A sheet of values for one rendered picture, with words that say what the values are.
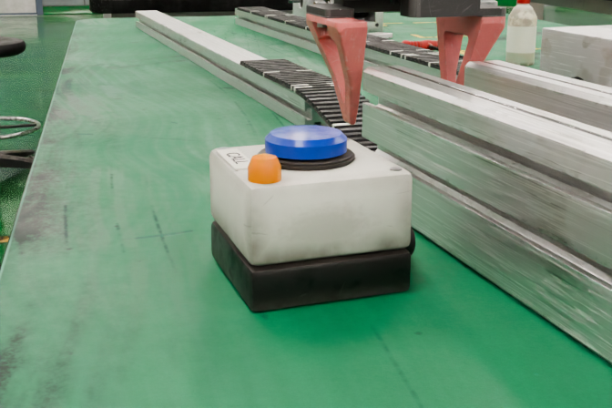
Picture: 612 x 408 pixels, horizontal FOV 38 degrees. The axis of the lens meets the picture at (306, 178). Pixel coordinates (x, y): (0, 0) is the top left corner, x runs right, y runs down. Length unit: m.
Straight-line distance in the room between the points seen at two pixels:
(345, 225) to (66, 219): 0.21
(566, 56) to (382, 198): 0.33
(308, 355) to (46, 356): 0.11
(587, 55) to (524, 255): 0.30
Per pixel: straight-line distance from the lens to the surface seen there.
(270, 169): 0.39
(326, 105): 0.74
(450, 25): 0.65
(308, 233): 0.40
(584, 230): 0.38
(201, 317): 0.41
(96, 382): 0.36
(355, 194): 0.40
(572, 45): 0.70
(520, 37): 1.20
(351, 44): 0.58
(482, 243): 0.45
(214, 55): 1.09
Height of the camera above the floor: 0.95
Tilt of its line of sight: 15 degrees down
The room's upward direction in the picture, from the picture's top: straight up
